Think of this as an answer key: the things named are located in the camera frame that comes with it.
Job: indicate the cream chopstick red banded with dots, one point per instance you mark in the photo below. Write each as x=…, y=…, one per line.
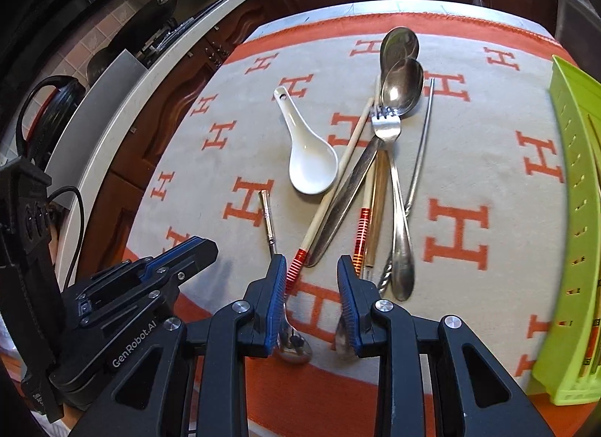
x=347, y=155
x=365, y=228

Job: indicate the black red round object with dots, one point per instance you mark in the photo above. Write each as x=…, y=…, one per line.
x=61, y=99

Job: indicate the stainless steel splash panel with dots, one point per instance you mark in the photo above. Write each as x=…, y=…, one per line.
x=94, y=108

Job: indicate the green plastic tray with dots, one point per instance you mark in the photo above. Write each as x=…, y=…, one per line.
x=563, y=230

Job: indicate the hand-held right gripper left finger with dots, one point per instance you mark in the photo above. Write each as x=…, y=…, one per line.
x=277, y=305

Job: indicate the white ceramic spoon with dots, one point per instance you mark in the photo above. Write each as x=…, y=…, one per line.
x=312, y=165

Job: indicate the metal table knife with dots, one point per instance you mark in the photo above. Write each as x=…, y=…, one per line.
x=338, y=211

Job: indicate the orange patterned blanket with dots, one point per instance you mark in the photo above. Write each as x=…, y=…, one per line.
x=469, y=174

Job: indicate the white kitchen countertop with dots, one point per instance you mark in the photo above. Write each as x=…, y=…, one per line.
x=108, y=132

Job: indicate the metal fork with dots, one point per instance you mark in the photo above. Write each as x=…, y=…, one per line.
x=386, y=127

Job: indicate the gas stove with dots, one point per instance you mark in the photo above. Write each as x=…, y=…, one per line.
x=178, y=38

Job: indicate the metal table spoon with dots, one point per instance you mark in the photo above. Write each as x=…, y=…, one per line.
x=404, y=87

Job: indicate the large metal serving spoon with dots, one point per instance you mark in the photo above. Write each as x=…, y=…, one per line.
x=399, y=43

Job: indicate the black round pot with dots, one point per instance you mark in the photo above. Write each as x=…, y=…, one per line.
x=104, y=66

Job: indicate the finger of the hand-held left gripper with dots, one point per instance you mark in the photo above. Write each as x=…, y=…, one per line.
x=169, y=254
x=192, y=263

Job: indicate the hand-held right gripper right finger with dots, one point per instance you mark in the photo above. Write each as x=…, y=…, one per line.
x=350, y=305

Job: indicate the twisted metal chopstick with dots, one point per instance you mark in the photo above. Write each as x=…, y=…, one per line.
x=419, y=150

